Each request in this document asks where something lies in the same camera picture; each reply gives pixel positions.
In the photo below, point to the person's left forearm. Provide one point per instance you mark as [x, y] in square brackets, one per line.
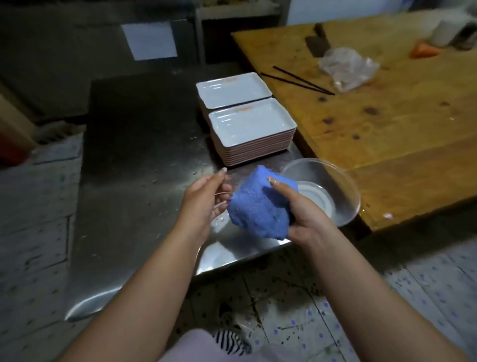
[141, 298]

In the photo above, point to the loose light floor tile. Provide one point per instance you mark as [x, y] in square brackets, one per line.
[56, 152]

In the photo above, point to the red fire extinguisher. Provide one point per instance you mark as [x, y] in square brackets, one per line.
[13, 151]

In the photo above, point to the striped garment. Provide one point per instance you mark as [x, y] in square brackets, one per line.
[231, 341]

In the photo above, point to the person's right forearm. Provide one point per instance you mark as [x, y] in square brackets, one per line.
[372, 298]

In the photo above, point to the beige side counter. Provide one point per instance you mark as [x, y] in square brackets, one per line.
[238, 11]

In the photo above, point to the white paper sheet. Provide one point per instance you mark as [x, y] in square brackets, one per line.
[149, 41]

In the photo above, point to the stack of white plates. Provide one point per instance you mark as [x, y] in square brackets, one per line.
[231, 87]
[249, 123]

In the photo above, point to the crumpled clear plastic bag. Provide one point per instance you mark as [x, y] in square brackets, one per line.
[348, 69]

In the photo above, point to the person's right hand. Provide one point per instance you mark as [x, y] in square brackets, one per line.
[305, 220]

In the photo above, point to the grey brick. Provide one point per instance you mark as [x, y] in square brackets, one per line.
[59, 133]

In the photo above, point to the white cup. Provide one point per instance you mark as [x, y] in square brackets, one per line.
[449, 33]

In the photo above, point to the orange carrot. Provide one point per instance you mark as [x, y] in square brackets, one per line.
[425, 50]

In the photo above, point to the stainless steel cabinet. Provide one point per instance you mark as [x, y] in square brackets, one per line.
[74, 56]

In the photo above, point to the blue cloth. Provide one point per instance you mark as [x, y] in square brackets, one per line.
[257, 209]

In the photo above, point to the person's left hand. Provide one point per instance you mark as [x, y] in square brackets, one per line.
[203, 205]

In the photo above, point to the wooden table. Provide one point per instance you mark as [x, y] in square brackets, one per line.
[410, 130]

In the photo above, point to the clear glass bowl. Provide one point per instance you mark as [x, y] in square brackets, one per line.
[328, 190]

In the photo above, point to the steel work table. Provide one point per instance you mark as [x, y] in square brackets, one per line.
[130, 149]

